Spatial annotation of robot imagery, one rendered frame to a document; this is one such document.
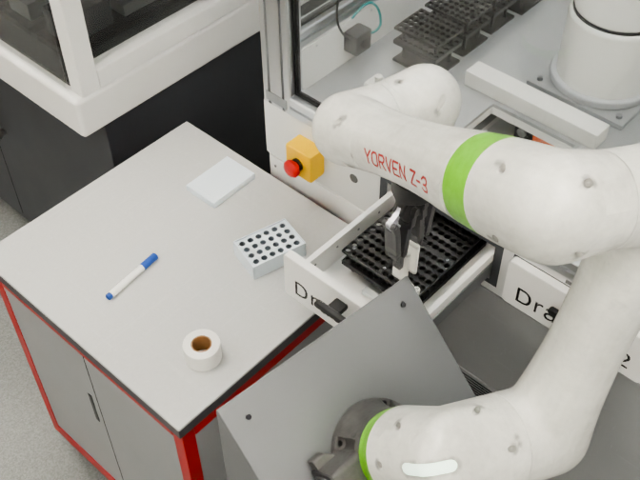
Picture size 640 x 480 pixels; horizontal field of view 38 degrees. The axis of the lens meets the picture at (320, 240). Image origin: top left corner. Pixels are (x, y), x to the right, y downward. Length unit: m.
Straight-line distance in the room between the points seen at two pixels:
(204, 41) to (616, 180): 1.48
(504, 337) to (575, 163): 0.97
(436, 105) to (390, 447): 0.48
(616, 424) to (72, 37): 1.33
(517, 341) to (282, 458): 0.69
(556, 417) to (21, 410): 1.78
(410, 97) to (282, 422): 0.50
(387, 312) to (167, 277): 0.61
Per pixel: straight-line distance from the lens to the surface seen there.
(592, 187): 0.97
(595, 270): 1.14
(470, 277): 1.73
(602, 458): 1.99
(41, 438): 2.66
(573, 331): 1.19
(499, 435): 1.24
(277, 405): 1.35
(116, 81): 2.17
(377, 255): 1.73
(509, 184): 0.97
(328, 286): 1.65
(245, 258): 1.87
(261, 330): 1.80
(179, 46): 2.26
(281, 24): 1.85
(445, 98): 1.36
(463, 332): 1.98
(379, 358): 1.42
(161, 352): 1.79
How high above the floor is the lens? 2.19
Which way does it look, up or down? 47 degrees down
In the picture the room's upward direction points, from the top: 1 degrees counter-clockwise
